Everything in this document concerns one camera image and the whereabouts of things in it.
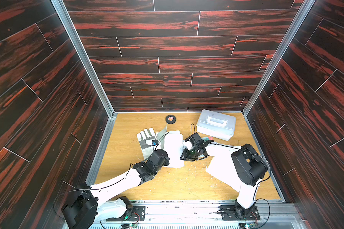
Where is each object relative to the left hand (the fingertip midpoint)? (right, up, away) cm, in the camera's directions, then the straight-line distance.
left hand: (167, 154), depth 83 cm
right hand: (+10, -4, +11) cm, 16 cm away
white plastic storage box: (+34, +18, +15) cm, 41 cm away
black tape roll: (+2, +23, +33) cm, 40 cm away
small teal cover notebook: (+28, +7, +20) cm, 35 cm away
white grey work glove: (-17, +8, +21) cm, 28 cm away
